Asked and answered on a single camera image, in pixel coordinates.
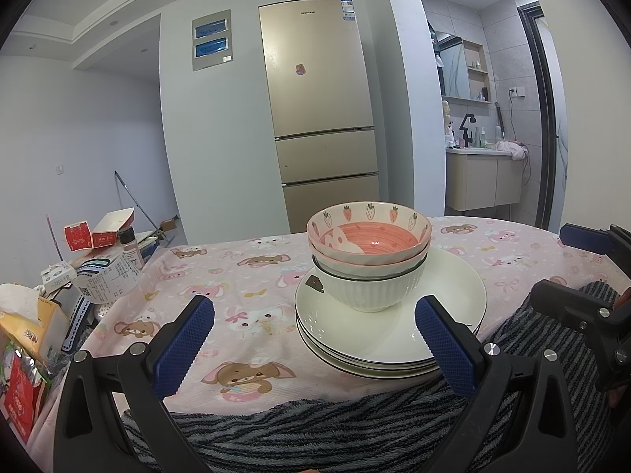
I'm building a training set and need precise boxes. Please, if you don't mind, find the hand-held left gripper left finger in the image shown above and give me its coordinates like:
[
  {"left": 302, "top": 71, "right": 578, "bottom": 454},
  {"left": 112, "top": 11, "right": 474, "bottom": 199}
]
[{"left": 53, "top": 296, "right": 216, "bottom": 473}]

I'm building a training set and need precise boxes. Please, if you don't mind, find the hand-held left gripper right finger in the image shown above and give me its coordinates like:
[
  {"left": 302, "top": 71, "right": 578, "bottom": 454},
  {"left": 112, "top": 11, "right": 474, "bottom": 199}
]
[{"left": 415, "top": 294, "right": 579, "bottom": 473}]

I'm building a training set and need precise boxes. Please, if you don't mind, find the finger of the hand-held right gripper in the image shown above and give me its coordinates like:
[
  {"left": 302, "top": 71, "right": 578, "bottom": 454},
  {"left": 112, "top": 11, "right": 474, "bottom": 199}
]
[
  {"left": 530, "top": 279, "right": 627, "bottom": 341},
  {"left": 559, "top": 223, "right": 631, "bottom": 277}
]

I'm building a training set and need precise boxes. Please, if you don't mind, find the white ribbed bowl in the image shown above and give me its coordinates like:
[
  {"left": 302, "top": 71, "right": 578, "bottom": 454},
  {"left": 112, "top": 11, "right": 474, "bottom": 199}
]
[{"left": 312, "top": 251, "right": 428, "bottom": 313}]

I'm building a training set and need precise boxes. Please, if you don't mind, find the pink strawberry print bowl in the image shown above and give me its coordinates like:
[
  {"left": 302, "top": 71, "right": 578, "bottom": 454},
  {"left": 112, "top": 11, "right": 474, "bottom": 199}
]
[
  {"left": 306, "top": 201, "right": 433, "bottom": 255},
  {"left": 310, "top": 241, "right": 429, "bottom": 268}
]

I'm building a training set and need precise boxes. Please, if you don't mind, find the pink cartoon print tablecloth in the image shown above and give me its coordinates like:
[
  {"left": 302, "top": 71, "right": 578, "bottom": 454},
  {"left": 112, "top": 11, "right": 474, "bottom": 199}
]
[{"left": 24, "top": 214, "right": 631, "bottom": 473}]

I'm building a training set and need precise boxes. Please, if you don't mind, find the white printed paper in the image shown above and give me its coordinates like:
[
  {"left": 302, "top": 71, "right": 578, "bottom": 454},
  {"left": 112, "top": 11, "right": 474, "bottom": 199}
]
[{"left": 74, "top": 251, "right": 141, "bottom": 305}]

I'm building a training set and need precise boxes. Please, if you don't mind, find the clear bottle with black cap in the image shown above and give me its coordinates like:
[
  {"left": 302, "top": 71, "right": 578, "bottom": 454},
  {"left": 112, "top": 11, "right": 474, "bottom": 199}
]
[{"left": 118, "top": 228, "right": 145, "bottom": 269}]

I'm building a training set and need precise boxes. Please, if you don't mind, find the pink cloth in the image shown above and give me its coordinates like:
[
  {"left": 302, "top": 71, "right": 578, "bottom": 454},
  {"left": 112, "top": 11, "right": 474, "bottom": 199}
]
[{"left": 494, "top": 140, "right": 527, "bottom": 161}]

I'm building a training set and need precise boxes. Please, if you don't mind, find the beige bathroom vanity cabinet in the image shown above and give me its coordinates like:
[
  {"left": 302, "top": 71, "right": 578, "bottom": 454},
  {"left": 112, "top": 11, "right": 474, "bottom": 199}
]
[{"left": 446, "top": 148, "right": 524, "bottom": 212}]

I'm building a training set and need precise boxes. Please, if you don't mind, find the grey striped towel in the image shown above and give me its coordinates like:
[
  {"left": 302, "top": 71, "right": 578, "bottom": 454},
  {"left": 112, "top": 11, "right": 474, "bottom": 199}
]
[{"left": 121, "top": 281, "right": 631, "bottom": 473}]

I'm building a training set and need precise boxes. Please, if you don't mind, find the black framed glass door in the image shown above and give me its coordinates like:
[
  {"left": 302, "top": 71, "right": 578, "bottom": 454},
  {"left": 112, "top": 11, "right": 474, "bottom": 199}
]
[{"left": 517, "top": 5, "right": 560, "bottom": 230}]

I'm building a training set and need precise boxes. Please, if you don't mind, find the red and white open box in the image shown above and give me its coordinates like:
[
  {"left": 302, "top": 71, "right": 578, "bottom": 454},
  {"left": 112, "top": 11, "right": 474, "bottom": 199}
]
[{"left": 92, "top": 208, "right": 135, "bottom": 247}]

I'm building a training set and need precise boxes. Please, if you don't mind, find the small white carton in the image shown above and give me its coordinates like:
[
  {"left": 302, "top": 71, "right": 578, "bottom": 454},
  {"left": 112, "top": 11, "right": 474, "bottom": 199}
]
[{"left": 39, "top": 262, "right": 77, "bottom": 291}]

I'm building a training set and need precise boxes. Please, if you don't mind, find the small red box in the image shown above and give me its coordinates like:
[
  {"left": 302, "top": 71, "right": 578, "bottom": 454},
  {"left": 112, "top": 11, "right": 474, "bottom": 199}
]
[{"left": 63, "top": 222, "right": 94, "bottom": 253}]

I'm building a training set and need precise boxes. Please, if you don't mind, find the yellow tissue box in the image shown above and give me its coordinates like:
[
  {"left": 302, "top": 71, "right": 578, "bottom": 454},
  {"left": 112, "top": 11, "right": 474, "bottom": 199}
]
[{"left": 0, "top": 283, "right": 70, "bottom": 360}]

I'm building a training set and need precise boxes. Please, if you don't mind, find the black faucet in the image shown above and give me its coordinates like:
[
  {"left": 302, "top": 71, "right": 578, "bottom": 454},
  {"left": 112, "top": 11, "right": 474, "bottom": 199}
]
[{"left": 458, "top": 114, "right": 476, "bottom": 149}]

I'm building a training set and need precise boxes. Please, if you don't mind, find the red snack packet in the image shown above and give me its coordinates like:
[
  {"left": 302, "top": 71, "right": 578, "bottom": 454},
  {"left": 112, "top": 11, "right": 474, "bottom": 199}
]
[{"left": 0, "top": 350, "right": 50, "bottom": 444}]

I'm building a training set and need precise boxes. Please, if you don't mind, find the thin dark rod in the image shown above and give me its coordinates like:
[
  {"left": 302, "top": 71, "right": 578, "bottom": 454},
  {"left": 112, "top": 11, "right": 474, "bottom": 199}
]
[{"left": 46, "top": 214, "right": 63, "bottom": 262}]

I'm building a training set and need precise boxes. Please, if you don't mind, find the bathroom mirror cabinet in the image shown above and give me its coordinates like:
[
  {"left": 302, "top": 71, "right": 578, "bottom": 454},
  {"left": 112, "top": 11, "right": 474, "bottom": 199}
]
[{"left": 441, "top": 39, "right": 494, "bottom": 104}]

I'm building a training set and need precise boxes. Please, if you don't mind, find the gold three-door fridge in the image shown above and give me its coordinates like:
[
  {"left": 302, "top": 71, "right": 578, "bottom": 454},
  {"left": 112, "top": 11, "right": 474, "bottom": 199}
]
[{"left": 258, "top": 0, "right": 380, "bottom": 234}]

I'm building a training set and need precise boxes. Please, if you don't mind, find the mop with metal handle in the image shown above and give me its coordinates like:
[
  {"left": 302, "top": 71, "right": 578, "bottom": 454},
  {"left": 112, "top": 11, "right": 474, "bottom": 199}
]
[{"left": 114, "top": 171, "right": 171, "bottom": 247}]

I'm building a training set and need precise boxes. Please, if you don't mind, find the grey wall electrical panel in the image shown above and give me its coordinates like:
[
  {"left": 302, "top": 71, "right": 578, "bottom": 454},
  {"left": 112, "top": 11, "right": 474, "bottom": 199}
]
[{"left": 191, "top": 8, "right": 233, "bottom": 73}]

